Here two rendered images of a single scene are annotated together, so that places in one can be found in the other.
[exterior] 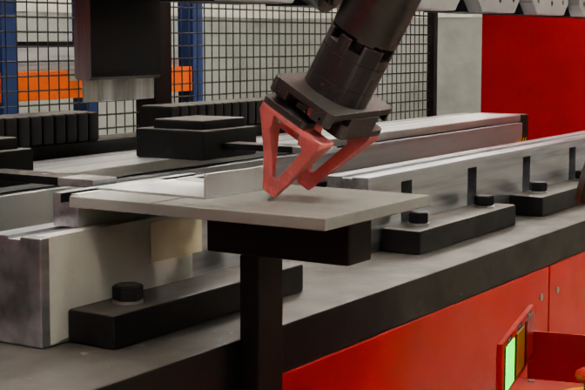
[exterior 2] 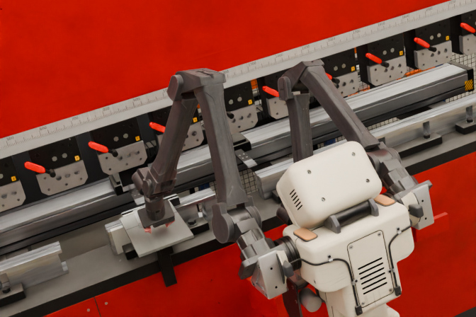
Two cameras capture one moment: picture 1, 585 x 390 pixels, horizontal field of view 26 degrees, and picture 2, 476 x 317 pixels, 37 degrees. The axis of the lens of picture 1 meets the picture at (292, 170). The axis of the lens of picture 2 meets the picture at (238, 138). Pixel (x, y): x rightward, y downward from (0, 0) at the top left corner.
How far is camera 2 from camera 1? 1.81 m
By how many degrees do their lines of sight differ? 43
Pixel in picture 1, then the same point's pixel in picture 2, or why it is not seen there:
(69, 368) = (109, 268)
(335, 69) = (146, 212)
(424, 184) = not seen: hidden behind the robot
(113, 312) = (127, 250)
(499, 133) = (445, 85)
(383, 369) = (236, 253)
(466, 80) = not seen: outside the picture
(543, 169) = (398, 138)
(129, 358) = (125, 265)
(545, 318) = not seen: hidden behind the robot
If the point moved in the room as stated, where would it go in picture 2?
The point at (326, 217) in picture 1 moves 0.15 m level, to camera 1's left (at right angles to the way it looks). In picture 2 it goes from (140, 253) to (106, 243)
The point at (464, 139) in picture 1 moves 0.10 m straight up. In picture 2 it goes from (413, 96) to (411, 73)
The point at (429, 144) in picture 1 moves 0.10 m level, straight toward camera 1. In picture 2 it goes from (383, 105) to (370, 115)
